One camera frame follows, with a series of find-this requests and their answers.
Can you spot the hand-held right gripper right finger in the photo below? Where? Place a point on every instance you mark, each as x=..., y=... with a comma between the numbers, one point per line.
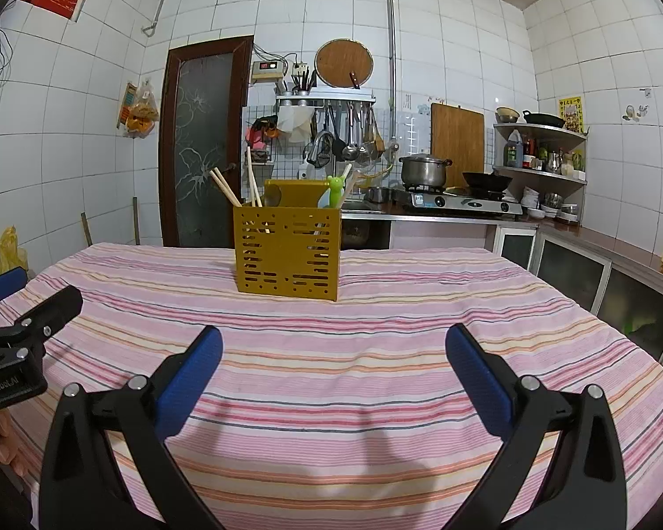
x=478, y=381

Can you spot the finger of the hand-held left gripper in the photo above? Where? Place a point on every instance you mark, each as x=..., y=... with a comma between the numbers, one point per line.
x=55, y=312
x=5, y=284

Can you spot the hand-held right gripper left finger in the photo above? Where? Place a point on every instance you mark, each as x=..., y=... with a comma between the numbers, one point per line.
x=190, y=381

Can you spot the yellow slotted utensil holder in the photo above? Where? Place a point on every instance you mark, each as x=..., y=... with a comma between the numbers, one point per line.
x=287, y=254

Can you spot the wooden chopstick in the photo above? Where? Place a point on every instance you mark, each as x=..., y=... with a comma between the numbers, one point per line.
x=251, y=185
x=222, y=189
x=229, y=186
x=257, y=193

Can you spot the row of hanging kitchen utensils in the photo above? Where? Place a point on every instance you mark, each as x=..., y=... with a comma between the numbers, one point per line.
x=353, y=138

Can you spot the person's left hand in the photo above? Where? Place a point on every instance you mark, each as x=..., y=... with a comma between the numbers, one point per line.
x=8, y=436

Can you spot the yellow plastic bag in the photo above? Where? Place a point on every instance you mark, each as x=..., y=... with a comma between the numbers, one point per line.
x=8, y=254

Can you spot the light wooden stick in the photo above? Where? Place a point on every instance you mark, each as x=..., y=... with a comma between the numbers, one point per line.
x=87, y=229

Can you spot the pink striped table cloth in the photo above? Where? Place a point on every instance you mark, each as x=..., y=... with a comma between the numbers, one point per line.
x=364, y=353

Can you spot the brown wooden stick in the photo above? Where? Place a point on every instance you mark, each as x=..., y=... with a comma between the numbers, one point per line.
x=136, y=221

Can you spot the glass door kitchen cabinet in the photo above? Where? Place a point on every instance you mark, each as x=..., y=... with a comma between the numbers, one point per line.
x=569, y=270

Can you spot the steel gas stove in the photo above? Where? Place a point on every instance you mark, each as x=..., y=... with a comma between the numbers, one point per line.
x=458, y=204

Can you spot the metal bowl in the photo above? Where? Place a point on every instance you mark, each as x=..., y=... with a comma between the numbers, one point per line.
x=552, y=201

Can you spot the black wok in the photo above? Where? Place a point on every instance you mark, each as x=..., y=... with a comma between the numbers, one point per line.
x=486, y=179

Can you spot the small steel pot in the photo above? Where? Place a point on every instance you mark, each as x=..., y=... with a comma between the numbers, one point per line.
x=378, y=194

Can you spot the hanging plastic snack bag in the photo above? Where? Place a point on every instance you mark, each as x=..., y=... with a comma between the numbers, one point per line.
x=138, y=113

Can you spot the steel cooking pot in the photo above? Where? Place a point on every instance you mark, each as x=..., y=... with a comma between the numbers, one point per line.
x=425, y=171

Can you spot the metal corner shelf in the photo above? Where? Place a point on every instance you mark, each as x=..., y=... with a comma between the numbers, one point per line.
x=547, y=175

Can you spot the brown frosted glass door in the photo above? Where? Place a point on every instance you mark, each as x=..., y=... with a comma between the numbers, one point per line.
x=199, y=149

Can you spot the cooking oil bottle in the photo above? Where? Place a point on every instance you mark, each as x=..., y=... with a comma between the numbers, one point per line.
x=514, y=152

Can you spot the wooden cutting board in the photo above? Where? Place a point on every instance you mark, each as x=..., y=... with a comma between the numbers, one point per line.
x=457, y=138

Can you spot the red hanging gloves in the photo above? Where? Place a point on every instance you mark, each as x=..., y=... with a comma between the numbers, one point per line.
x=261, y=132

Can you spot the steel faucet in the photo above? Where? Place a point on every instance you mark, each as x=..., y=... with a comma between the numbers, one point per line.
x=317, y=149

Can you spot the beige bowl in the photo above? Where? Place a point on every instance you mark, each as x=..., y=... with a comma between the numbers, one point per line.
x=507, y=116

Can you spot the black pan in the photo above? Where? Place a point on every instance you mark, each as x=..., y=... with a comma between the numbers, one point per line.
x=544, y=119

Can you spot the white hanging cloth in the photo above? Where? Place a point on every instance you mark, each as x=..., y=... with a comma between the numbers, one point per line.
x=295, y=127

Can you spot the metal chopstick cup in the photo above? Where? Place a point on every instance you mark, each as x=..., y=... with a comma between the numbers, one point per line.
x=303, y=85

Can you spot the round bamboo board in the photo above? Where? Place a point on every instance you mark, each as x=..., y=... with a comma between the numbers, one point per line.
x=342, y=63

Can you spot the yellow wall poster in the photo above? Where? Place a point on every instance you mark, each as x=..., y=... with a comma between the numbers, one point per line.
x=571, y=114

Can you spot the wall decal stickers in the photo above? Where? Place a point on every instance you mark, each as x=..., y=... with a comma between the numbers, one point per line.
x=635, y=110

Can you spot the metal wall rack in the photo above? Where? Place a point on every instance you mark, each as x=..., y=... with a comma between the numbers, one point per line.
x=331, y=98

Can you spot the white wall meter box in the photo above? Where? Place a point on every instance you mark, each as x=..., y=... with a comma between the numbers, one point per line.
x=268, y=69

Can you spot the grey wall pipe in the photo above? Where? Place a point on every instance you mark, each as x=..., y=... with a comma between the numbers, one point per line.
x=391, y=55

